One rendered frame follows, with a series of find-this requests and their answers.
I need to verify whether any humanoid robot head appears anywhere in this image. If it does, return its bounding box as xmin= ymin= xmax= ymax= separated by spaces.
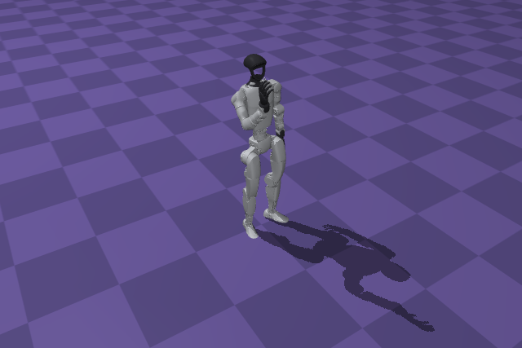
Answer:
xmin=243 ymin=54 xmax=267 ymax=87

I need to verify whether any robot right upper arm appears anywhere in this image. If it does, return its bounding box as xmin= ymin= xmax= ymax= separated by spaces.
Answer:
xmin=231 ymin=89 xmax=255 ymax=130

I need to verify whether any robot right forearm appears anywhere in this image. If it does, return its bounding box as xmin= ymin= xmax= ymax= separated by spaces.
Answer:
xmin=241 ymin=106 xmax=271 ymax=129

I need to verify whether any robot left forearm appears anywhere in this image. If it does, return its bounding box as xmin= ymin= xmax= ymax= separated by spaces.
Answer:
xmin=273 ymin=113 xmax=285 ymax=135

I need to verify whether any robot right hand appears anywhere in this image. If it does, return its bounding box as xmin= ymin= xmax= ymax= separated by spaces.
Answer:
xmin=259 ymin=80 xmax=274 ymax=112

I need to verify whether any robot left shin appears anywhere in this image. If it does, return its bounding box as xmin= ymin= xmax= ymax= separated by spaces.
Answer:
xmin=265 ymin=180 xmax=281 ymax=214

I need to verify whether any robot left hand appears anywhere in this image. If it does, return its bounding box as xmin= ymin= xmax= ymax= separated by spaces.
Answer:
xmin=276 ymin=130 xmax=285 ymax=144

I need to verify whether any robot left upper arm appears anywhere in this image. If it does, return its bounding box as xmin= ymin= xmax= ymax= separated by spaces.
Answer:
xmin=268 ymin=79 xmax=285 ymax=116

